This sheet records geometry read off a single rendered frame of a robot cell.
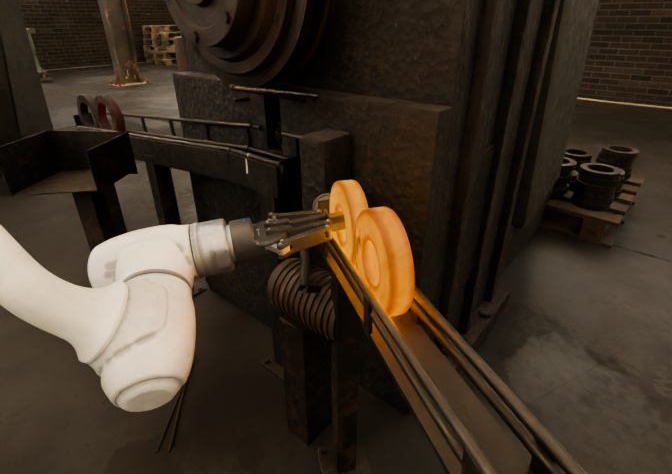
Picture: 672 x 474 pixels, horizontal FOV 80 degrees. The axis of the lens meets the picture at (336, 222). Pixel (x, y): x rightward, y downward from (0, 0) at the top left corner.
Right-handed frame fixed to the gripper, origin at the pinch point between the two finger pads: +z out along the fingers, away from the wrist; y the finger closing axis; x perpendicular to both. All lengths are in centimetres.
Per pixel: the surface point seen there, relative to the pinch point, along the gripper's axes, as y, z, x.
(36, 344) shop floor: -71, -99, -63
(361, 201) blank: 4.6, 1.2, 5.2
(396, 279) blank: 22.9, -0.6, 2.9
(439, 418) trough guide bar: 39.2, -3.3, -0.9
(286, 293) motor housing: -10.8, -12.4, -20.9
